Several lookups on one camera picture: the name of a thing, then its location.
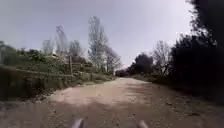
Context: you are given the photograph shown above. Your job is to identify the row of bare trees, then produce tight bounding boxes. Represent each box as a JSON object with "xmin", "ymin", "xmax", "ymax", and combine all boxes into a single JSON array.
[{"xmin": 41, "ymin": 15, "xmax": 123, "ymax": 74}]

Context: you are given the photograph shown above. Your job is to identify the pale gravel dirt path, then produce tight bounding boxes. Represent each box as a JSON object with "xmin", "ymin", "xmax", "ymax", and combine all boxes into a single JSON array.
[{"xmin": 0, "ymin": 77, "xmax": 224, "ymax": 128}]

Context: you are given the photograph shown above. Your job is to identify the grassy weedy verge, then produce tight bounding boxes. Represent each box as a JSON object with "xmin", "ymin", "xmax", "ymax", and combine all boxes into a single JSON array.
[
  {"xmin": 131, "ymin": 73, "xmax": 224, "ymax": 106},
  {"xmin": 0, "ymin": 49, "xmax": 118, "ymax": 102}
]

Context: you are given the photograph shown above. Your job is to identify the robot's own part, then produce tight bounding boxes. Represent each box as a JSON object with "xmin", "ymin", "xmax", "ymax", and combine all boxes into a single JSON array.
[
  {"xmin": 72, "ymin": 118, "xmax": 85, "ymax": 128},
  {"xmin": 137, "ymin": 119, "xmax": 149, "ymax": 128}
]

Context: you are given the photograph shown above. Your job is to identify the dark trees and bushes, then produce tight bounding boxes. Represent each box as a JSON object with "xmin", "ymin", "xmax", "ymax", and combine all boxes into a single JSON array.
[{"xmin": 114, "ymin": 0, "xmax": 224, "ymax": 104}]

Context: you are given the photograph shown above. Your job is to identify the wooden post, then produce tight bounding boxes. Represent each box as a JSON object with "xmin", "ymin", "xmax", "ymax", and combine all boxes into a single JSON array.
[{"xmin": 68, "ymin": 55, "xmax": 74, "ymax": 76}]

